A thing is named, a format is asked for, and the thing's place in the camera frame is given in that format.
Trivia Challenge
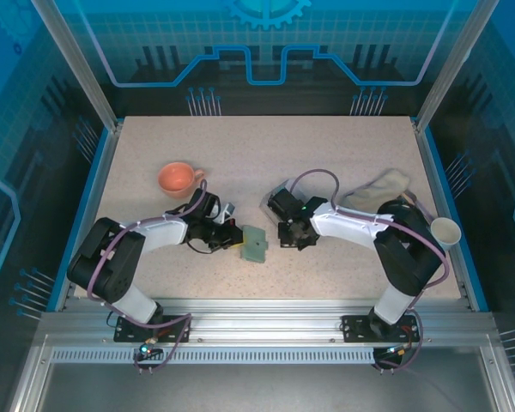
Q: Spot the green leather card holder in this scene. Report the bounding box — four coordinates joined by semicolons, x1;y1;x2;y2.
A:
239;225;270;264

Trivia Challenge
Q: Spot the clear acrylic card box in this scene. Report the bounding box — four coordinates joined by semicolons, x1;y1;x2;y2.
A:
258;179;305;225

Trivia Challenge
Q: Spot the orange ceramic cup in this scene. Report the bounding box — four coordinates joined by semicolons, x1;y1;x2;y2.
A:
157;161;206;199

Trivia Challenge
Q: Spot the aluminium front beam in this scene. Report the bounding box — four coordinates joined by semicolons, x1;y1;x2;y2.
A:
38;298;497;348

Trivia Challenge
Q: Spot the beige cloth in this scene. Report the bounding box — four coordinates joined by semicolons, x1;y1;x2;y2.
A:
341;168;413;211

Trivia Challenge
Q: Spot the small controller board with LED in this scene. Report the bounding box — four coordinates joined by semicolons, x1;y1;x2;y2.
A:
137;341;162;361
384;342;413;360

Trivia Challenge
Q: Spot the white paper cup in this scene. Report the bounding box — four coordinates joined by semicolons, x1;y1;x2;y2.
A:
430;216;463;252

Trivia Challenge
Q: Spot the grey metal lower tray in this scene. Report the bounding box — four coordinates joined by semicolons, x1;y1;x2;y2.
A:
8;334;515;412

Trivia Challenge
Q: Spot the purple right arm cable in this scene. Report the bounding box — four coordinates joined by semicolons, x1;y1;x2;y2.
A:
288;168;451;374

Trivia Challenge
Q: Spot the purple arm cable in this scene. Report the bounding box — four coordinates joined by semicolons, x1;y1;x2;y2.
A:
288;168;451;374
87;179;209;374

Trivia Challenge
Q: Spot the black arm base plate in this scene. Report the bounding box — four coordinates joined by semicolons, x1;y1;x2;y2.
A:
113;314;192;344
341;314;417;344

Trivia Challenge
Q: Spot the aluminium side rail blue trim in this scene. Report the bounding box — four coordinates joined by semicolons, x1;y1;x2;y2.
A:
53;122;124;312
411;118;488;312

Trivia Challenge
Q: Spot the slotted grey cable duct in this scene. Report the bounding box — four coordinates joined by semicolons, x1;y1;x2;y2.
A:
50;347;381;367

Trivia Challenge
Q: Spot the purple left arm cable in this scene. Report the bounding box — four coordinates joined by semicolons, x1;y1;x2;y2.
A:
87;179;209;374

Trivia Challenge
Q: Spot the aluminium corner post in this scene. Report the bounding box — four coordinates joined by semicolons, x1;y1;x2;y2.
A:
28;0;124;132
414;0;501;132

